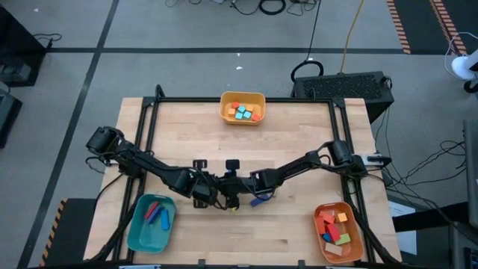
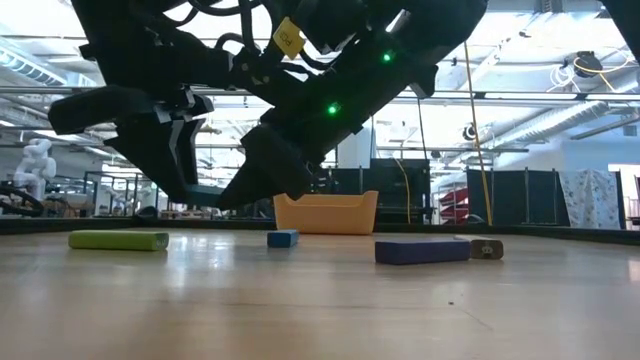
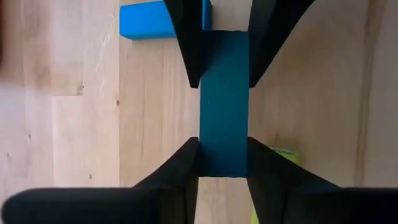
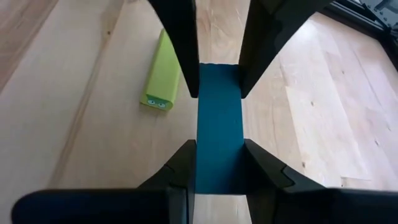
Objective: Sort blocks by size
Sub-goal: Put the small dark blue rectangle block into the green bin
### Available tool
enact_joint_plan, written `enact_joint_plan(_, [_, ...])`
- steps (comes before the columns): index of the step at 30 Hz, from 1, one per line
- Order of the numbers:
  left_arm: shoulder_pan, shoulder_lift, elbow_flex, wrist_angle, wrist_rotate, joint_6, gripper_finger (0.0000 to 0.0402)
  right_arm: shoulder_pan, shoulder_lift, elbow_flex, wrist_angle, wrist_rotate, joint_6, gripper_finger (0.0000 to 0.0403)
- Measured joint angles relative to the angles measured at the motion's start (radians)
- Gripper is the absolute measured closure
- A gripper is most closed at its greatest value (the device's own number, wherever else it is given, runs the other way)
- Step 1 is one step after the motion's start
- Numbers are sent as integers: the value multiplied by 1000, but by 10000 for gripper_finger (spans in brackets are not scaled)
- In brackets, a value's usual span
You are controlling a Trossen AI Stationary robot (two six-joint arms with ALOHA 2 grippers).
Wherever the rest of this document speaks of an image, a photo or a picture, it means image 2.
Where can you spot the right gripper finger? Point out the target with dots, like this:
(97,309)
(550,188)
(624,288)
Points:
(150,130)
(275,170)

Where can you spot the teal long block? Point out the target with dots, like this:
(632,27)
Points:
(205,195)

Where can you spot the lime green long block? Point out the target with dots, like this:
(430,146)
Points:
(117,240)

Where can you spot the natural wood long block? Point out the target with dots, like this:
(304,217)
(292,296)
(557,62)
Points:
(487,248)

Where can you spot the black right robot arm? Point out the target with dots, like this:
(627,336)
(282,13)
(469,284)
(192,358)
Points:
(627,15)

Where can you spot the black partition screen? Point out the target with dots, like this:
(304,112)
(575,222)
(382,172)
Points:
(345,182)
(517,197)

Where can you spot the white pillar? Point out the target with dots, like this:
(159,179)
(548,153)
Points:
(360,150)

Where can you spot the yellow plastic bin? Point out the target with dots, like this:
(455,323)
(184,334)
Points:
(340,215)

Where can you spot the white humanoid robot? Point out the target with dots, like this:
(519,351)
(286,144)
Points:
(35,167)

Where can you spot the black tall cabinet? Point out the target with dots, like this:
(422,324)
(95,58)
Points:
(395,195)

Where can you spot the small black ceiling reel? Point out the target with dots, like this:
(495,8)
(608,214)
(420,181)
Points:
(469,132)

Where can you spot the red shelf rack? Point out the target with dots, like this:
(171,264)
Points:
(452,202)

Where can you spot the dark blue long block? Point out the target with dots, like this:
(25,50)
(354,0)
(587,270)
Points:
(422,251)

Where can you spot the patterned white cloth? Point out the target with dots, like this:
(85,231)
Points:
(590,200)

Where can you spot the black metal frame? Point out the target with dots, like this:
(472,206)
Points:
(100,173)

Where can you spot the overhead frame bar with light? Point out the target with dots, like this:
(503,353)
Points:
(500,95)

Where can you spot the black table frame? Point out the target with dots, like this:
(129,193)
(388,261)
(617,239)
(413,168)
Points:
(575,231)

